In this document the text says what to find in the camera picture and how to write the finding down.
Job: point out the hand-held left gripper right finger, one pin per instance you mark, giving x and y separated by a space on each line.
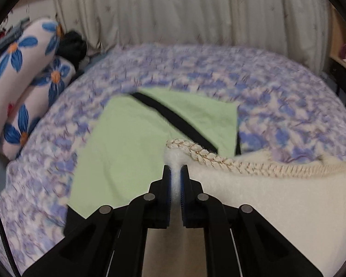
184 184

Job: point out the cream patterned curtain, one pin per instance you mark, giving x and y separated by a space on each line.
190 8

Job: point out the light green garment black stripe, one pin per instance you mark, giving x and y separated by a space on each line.
124 150

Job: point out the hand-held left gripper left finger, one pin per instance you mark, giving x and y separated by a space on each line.
167 184

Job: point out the purple floral bed sheet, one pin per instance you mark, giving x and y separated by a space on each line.
248 86

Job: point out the wooden shelf unit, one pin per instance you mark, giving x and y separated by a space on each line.
341 28

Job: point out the cream fuzzy braided-trim cardigan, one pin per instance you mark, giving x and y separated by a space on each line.
276 202

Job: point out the black clothes bundle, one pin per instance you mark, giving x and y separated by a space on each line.
72 46

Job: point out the folded jeans pile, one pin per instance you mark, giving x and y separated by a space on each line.
5 39

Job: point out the blue flower pillows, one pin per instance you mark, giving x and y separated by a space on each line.
23 72

